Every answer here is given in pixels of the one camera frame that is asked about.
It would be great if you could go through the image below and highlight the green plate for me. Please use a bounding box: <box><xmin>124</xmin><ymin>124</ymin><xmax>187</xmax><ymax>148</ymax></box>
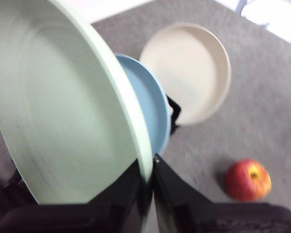
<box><xmin>0</xmin><ymin>0</ymin><xmax>153</xmax><ymax>206</ymax></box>

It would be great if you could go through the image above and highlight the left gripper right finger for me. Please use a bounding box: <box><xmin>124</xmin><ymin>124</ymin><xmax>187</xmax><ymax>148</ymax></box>
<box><xmin>154</xmin><ymin>152</ymin><xmax>291</xmax><ymax>233</ymax></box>

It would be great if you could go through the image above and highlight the red yellow apple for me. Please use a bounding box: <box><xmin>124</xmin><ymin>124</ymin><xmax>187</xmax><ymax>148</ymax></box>
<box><xmin>225</xmin><ymin>159</ymin><xmax>272</xmax><ymax>202</ymax></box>

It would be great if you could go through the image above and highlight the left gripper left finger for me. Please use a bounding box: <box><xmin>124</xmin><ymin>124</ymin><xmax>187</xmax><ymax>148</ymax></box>
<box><xmin>0</xmin><ymin>159</ymin><xmax>151</xmax><ymax>233</ymax></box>

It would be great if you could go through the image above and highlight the blue plate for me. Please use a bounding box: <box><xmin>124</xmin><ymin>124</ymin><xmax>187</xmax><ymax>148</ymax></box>
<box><xmin>115</xmin><ymin>53</ymin><xmax>172</xmax><ymax>156</ymax></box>

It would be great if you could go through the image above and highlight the cream plate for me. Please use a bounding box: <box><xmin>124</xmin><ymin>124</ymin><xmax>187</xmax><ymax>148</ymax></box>
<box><xmin>139</xmin><ymin>22</ymin><xmax>232</xmax><ymax>126</ymax></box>

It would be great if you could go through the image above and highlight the black plate rack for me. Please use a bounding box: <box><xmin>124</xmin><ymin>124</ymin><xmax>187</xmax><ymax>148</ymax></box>
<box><xmin>0</xmin><ymin>96</ymin><xmax>182</xmax><ymax>220</ymax></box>

